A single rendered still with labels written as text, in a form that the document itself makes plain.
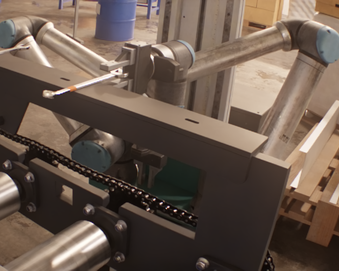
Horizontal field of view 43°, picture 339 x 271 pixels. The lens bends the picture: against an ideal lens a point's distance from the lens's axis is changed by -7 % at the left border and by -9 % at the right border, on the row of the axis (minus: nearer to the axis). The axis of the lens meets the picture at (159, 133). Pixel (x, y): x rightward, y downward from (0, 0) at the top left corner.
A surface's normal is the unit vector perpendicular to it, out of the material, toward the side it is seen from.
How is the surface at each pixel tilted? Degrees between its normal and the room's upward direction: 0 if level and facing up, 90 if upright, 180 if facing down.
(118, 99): 0
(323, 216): 90
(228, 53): 60
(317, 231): 90
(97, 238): 37
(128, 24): 90
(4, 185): 31
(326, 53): 83
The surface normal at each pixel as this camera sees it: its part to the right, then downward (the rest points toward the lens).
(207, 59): 0.17, -0.09
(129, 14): 0.68, 0.36
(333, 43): 0.40, 0.30
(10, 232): 0.10, -0.91
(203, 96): -0.51, 0.30
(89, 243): 0.58, -0.55
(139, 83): 0.83, 0.30
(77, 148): -0.32, 0.42
